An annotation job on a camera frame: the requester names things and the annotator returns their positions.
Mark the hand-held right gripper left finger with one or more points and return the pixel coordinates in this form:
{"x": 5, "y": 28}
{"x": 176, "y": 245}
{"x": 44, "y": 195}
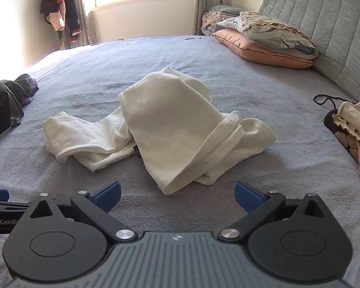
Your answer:
{"x": 108, "y": 198}

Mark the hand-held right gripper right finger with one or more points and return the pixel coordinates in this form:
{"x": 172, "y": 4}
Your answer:
{"x": 249, "y": 198}

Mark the cream sweatshirt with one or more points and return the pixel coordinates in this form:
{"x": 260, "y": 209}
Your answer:
{"x": 168, "y": 120}

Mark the grey crumpled garment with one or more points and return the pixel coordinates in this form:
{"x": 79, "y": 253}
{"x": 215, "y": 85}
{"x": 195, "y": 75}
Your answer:
{"x": 12, "y": 96}

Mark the lilac garment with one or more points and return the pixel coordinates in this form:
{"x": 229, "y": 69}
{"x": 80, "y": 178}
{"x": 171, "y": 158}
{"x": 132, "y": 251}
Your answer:
{"x": 30, "y": 96}

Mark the dark brown patterned knit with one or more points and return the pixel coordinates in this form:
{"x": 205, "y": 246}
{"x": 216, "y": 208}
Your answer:
{"x": 343, "y": 141}

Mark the grey bed blanket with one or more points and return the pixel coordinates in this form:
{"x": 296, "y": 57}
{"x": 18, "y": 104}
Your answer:
{"x": 108, "y": 75}

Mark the cream folded garment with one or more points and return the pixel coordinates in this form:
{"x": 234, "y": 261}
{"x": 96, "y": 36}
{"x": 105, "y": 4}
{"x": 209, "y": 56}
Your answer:
{"x": 357, "y": 117}

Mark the peach pillow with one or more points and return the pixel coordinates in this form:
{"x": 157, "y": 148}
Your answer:
{"x": 258, "y": 54}

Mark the grey floral ruffled pillow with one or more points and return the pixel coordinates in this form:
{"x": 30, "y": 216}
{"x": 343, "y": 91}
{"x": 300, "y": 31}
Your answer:
{"x": 273, "y": 39}

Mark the pink hanging garment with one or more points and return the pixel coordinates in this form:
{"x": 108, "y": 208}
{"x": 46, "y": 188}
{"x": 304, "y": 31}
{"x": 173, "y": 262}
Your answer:
{"x": 58, "y": 21}

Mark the folded grey ruffled bedding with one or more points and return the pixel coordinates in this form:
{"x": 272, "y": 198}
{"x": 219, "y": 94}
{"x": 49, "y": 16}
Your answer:
{"x": 220, "y": 12}

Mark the grey quilted headboard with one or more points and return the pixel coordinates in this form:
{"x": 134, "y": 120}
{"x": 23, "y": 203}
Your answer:
{"x": 318, "y": 6}

